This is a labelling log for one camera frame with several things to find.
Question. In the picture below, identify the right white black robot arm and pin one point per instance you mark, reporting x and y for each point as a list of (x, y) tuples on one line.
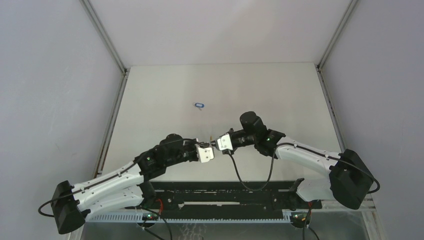
[(344, 176)]

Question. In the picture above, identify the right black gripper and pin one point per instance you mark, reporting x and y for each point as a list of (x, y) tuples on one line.
[(234, 149)]

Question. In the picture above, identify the white slotted cable duct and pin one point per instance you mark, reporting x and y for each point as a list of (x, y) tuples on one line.
[(139, 217)]

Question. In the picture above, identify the left aluminium frame post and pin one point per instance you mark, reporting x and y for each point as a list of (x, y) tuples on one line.
[(103, 34)]

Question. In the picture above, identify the right aluminium frame post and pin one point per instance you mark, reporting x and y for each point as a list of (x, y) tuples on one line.
[(337, 33)]

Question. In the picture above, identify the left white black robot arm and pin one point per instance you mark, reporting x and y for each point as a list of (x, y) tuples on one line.
[(128, 186)]

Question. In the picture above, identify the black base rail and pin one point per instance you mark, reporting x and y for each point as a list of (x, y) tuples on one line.
[(224, 199)]

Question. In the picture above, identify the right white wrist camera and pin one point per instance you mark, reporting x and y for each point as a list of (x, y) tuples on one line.
[(224, 143)]

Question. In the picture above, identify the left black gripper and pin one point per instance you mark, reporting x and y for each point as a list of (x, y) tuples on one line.
[(193, 145)]

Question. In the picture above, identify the aluminium frame post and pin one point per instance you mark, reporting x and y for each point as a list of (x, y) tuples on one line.
[(337, 33), (103, 34)]

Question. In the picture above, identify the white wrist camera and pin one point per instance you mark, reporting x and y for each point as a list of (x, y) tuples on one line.
[(224, 143), (205, 153)]

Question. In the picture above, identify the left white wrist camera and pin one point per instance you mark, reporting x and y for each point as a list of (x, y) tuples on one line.
[(205, 153)]

